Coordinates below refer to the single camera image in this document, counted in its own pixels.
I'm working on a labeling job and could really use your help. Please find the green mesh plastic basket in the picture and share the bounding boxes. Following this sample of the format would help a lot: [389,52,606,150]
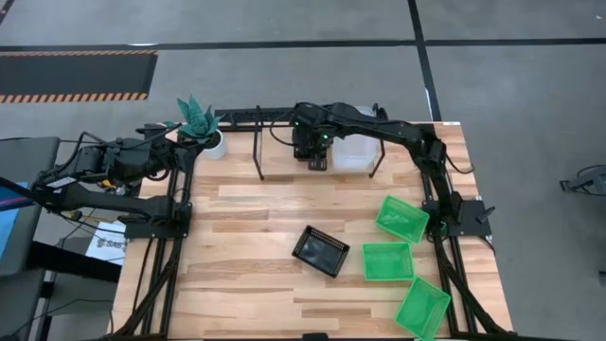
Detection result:
[393,276,453,341]
[361,242,416,283]
[374,194,431,244]

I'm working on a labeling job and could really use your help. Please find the black ribbed floor strip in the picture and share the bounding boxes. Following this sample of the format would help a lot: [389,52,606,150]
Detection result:
[215,107,297,125]

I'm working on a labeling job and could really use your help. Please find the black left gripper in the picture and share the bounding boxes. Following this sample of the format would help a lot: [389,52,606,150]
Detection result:
[141,123,198,174]

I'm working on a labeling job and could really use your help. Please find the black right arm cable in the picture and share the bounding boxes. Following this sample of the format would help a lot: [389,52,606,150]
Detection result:
[269,112,298,148]

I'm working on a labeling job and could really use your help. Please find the green snake plant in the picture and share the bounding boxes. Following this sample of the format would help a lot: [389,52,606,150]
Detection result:
[163,93,224,143]

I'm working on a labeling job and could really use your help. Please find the clear plastic basket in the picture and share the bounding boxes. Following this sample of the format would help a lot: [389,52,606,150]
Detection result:
[330,105,382,170]
[331,141,380,173]

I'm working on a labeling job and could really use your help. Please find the grey chair base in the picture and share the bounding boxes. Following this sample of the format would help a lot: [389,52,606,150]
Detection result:
[559,164,606,197]

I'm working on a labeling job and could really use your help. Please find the black hazard-striped floor mat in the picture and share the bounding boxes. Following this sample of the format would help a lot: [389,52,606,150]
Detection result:
[0,49,160,105]

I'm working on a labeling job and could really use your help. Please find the white printed paper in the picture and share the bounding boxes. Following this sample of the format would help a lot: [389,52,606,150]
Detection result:
[84,221,128,267]

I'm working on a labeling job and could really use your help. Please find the black aluminium table frame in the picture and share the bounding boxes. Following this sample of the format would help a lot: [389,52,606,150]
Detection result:
[108,120,517,341]

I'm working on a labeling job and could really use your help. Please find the black desk crossbar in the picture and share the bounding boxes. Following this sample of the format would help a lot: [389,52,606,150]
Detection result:
[26,241,122,283]

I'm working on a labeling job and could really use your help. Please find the black slotted plastic basket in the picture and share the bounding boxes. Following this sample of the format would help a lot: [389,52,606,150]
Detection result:
[291,224,352,279]

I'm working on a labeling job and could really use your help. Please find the white round plant pot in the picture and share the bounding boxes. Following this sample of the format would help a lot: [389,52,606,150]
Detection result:
[201,130,229,161]

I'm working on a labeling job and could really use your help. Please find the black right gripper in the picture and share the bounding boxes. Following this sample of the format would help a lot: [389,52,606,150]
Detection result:
[292,117,333,172]

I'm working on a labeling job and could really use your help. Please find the black clamp handle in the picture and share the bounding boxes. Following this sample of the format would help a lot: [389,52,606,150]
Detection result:
[474,205,497,224]

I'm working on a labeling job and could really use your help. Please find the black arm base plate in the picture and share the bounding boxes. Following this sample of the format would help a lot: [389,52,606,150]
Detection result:
[123,201,193,240]
[423,199,493,239]

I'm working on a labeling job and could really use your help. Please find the blue sheet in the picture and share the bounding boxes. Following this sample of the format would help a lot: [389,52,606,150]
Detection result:
[0,181,28,260]

